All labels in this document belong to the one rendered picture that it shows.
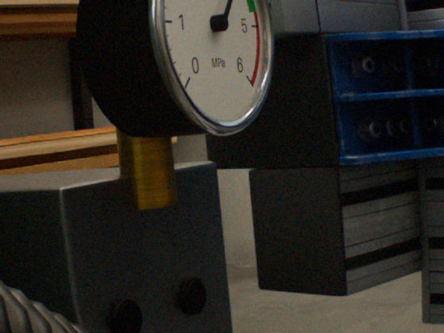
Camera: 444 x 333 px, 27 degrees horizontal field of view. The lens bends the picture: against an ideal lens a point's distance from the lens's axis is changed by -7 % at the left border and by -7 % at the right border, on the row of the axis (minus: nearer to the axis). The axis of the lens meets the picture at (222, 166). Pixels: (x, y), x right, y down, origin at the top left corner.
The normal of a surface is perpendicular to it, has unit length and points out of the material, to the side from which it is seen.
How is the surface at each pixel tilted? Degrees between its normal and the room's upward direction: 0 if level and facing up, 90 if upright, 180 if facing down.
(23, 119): 90
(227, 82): 90
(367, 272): 90
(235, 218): 90
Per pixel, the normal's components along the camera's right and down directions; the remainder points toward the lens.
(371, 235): 0.64, -0.02
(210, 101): 0.85, -0.05
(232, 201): -0.58, 0.10
